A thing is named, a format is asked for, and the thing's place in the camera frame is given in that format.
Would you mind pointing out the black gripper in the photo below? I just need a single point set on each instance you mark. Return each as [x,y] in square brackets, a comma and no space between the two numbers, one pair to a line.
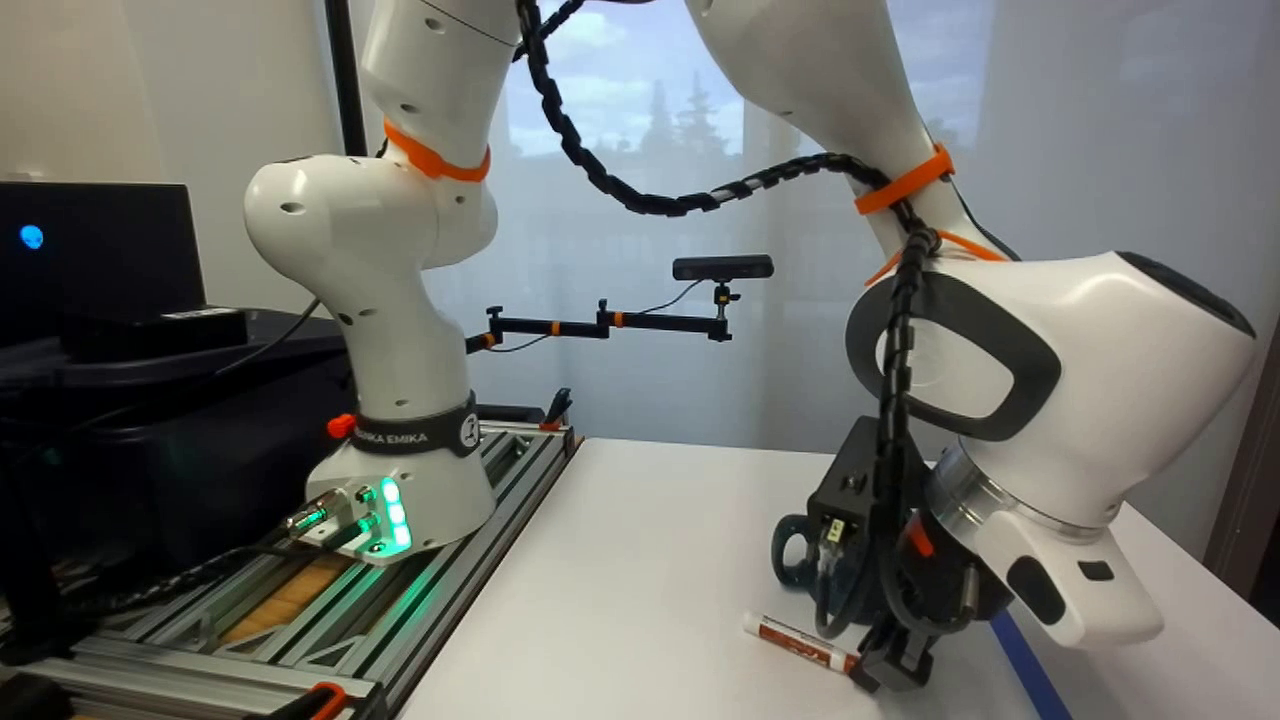
[951,587]

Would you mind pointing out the red marker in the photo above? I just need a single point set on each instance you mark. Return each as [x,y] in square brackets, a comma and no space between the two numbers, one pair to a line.
[800,646]

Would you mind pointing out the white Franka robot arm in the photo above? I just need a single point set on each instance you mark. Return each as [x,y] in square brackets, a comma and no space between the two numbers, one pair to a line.
[403,332]

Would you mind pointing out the dark green speckled mug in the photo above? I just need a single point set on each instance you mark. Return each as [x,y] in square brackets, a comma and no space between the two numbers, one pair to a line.
[800,552]

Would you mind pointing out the blue tape line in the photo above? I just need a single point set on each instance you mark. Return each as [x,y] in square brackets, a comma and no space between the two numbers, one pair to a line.
[1034,675]

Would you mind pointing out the red round knob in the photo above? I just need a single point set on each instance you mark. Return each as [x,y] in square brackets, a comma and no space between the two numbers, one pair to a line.
[340,427]

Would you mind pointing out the black computer case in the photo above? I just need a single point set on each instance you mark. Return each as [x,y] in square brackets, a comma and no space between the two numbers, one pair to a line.
[147,455]

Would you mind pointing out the flat black device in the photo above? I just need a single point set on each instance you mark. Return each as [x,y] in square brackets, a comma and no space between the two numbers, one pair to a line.
[154,328]

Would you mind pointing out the black computer monitor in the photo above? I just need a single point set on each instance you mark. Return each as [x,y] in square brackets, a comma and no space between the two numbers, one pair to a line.
[100,253]

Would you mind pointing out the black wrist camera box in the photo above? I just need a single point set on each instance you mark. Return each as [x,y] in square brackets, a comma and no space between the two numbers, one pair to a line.
[844,492]

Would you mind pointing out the black frame clamp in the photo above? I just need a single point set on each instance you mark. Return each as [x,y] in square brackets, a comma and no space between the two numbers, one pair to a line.
[558,411]

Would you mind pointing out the black stereo camera bar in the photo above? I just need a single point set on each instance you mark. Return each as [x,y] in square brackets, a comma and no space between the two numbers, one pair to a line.
[723,269]

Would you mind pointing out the aluminium rail base frame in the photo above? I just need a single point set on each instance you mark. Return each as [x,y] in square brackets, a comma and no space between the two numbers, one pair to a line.
[403,613]

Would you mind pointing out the orange frame bracket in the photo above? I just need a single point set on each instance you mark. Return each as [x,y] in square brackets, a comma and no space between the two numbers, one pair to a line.
[330,703]

